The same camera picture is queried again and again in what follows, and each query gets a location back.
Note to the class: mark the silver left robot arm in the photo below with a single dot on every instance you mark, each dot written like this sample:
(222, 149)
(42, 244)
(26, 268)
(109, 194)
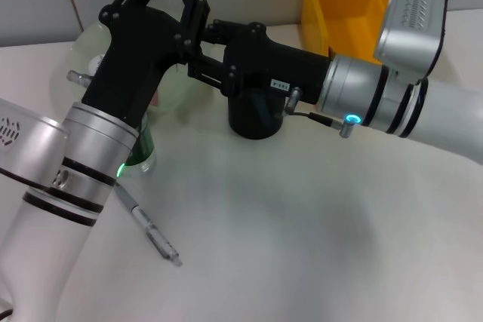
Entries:
(90, 148)

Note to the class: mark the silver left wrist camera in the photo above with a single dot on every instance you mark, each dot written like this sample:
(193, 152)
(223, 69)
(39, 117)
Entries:
(26, 148)

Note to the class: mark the clear water bottle green label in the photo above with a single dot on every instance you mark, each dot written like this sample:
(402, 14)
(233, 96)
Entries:
(145, 148)

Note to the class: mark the grey white pen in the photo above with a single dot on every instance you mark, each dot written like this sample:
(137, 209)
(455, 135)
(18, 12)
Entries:
(151, 227)

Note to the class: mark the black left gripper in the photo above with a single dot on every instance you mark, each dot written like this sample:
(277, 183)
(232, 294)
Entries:
(136, 58)

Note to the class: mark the black mesh cup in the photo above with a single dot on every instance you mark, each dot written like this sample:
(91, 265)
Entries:
(249, 122)

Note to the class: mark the silver connector stub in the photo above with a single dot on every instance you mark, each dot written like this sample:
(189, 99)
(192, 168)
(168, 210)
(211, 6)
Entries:
(77, 77)

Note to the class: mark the translucent green fruit bowl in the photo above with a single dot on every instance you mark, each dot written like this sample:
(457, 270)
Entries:
(85, 43)

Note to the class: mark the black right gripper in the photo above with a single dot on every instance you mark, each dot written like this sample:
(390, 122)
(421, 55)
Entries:
(271, 62)

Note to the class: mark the right wrist camera housing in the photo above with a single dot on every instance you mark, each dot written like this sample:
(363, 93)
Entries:
(407, 24)

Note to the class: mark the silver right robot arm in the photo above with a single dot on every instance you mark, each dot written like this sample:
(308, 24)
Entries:
(434, 111)

